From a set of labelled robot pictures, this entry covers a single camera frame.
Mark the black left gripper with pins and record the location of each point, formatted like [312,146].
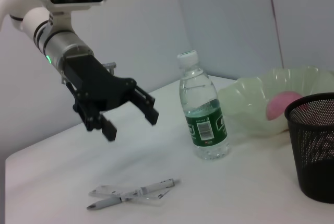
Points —
[99,85]

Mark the clear green-label water bottle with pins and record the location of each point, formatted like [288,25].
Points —
[203,114]

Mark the transparent plastic ruler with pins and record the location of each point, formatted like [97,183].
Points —
[151,199]

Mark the pink peach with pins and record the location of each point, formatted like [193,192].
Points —
[280,104]

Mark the grey clear pen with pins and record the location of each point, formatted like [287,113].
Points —
[154,186]

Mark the pale green glass fruit bowl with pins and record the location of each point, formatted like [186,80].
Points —
[250,104]

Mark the black mesh pen cup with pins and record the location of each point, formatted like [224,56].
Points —
[315,156]

